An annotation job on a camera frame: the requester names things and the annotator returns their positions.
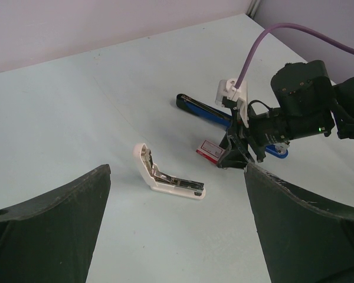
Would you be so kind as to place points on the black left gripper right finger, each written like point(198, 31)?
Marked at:
point(304, 237)

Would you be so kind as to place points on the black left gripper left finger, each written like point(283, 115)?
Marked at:
point(52, 237)

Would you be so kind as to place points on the blue and black stapler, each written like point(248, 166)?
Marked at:
point(199, 109)

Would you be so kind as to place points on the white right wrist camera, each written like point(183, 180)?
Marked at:
point(234, 98)

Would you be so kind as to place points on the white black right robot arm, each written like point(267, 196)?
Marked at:
point(308, 105)

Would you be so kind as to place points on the aluminium frame post right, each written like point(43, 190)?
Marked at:
point(253, 8)

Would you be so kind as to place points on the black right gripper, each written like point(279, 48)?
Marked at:
point(239, 147)

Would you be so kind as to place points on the red white staple box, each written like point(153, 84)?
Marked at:
point(210, 151)

